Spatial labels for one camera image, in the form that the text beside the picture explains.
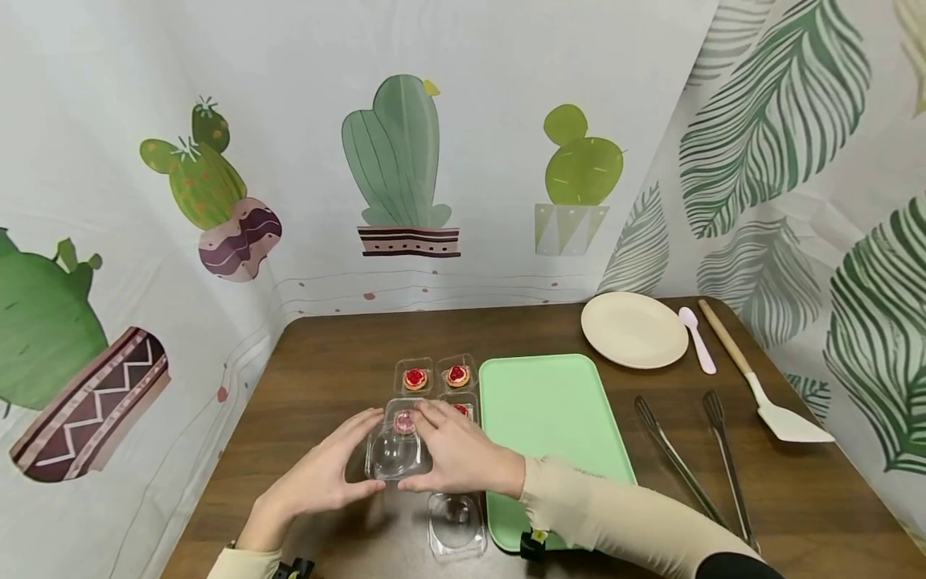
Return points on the person's right hand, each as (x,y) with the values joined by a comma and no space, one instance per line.
(470,460)

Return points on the person's left hand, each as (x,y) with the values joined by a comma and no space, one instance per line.
(311,482)

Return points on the person's right fingers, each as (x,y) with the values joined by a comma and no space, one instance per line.
(438,422)

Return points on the person's left index finger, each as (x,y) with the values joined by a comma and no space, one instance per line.
(351,430)

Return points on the person's right thumb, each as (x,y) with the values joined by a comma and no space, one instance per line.
(418,482)

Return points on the person's left thumb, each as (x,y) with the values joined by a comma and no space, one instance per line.
(365,486)

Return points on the clear plastic tart box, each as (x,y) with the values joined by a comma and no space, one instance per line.
(456,523)

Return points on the person's left forearm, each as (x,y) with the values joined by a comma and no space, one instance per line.
(246,559)

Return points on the person's right forearm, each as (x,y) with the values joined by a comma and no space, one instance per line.
(622,515)

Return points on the red jam tart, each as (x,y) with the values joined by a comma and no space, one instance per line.
(464,409)
(414,379)
(457,375)
(404,421)

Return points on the light green plastic tray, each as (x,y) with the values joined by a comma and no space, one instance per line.
(542,410)

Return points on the black wrist band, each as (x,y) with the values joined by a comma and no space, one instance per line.
(293,569)
(533,545)

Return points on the cream round plate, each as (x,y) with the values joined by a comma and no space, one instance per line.
(634,330)

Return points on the pink plastic spoon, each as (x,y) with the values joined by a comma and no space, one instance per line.
(698,342)

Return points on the metal tongs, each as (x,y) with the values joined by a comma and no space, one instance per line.
(723,450)

